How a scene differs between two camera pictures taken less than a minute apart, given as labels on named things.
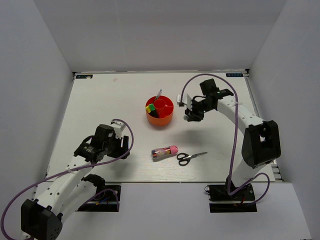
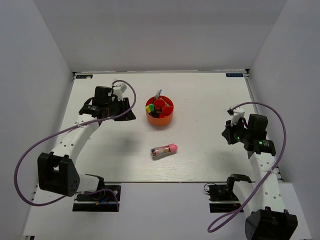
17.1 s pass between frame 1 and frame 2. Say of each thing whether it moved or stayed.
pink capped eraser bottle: stayed
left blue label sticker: stayed
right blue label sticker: stayed
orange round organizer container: stayed
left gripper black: moved
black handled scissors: moved
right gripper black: moved
